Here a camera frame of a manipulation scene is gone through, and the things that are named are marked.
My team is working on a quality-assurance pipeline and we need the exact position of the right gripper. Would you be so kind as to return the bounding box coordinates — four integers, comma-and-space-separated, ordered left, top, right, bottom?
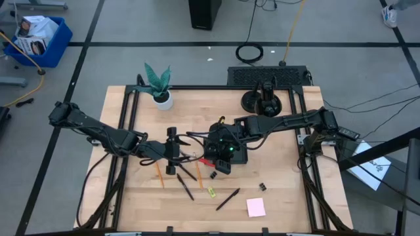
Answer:
204, 121, 245, 176

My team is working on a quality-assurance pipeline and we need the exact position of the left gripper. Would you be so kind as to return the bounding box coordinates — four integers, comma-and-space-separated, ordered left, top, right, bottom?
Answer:
136, 126, 192, 176

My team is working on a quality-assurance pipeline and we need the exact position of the yellow pencil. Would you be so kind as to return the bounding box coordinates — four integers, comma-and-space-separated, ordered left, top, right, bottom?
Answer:
192, 152, 204, 190
154, 163, 165, 189

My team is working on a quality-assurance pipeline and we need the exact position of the black mesh desk organizer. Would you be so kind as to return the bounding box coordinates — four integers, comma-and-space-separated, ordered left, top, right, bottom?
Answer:
202, 136, 249, 165

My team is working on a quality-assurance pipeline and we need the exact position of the green plant in white pot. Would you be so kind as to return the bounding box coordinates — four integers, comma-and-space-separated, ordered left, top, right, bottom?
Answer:
136, 62, 174, 111

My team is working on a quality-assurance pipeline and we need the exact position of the pink sticky note pad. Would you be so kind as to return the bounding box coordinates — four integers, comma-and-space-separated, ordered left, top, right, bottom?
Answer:
245, 197, 267, 218

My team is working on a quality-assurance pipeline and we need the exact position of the black desk lamp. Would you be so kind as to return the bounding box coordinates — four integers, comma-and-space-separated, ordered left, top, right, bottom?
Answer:
240, 77, 283, 118

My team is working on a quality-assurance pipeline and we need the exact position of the black perforated computer case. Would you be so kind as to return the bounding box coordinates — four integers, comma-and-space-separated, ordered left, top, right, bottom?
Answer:
226, 65, 312, 88

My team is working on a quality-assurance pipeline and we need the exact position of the black power adapter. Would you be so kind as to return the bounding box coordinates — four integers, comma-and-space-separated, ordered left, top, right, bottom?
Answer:
337, 126, 361, 140

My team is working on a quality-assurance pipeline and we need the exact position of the black computer tower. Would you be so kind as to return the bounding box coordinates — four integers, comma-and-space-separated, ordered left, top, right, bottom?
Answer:
188, 0, 222, 31

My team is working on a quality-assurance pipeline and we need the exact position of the blue plastic bin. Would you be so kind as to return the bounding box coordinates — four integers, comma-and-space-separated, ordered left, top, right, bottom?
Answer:
3, 16, 74, 69

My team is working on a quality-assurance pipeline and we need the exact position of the white paper sheet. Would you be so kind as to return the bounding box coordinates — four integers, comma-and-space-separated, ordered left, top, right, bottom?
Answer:
346, 140, 392, 191

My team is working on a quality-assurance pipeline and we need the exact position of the small black floor object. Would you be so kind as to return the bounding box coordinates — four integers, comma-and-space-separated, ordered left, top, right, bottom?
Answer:
15, 98, 35, 108

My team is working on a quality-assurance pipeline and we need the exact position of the grey cart leg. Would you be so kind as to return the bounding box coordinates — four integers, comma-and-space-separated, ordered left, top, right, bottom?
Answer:
0, 77, 28, 88
8, 0, 69, 11

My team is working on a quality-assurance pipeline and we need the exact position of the small white printed box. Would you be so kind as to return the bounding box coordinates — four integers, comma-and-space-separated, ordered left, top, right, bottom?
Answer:
13, 36, 47, 56

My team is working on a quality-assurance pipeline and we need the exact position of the large white printed box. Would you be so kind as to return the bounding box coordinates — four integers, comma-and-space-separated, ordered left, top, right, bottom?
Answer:
14, 15, 60, 42

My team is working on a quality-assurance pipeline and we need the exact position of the person's white shoe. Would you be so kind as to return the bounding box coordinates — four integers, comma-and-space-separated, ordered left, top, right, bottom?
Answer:
380, 3, 398, 29

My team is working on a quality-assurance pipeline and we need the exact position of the person's leg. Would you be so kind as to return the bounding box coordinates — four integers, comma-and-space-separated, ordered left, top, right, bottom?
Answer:
392, 0, 420, 10

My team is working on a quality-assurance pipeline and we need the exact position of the black coiled cable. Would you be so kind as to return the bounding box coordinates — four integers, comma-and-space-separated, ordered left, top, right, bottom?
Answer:
234, 0, 264, 65

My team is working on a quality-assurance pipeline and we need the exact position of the yellow hanging cable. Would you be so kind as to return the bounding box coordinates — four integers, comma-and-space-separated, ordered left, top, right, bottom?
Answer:
282, 0, 306, 64
0, 31, 46, 109

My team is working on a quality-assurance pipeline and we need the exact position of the thin black floor cable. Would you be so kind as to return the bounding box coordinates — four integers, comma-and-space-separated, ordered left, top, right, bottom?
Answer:
354, 83, 420, 108
360, 96, 420, 139

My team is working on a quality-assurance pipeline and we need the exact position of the black diagonal frame beam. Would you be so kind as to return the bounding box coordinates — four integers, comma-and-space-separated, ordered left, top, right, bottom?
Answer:
337, 126, 420, 171

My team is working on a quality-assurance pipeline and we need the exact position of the grey metal post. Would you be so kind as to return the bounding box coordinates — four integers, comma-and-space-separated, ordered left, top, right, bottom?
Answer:
400, 137, 420, 236

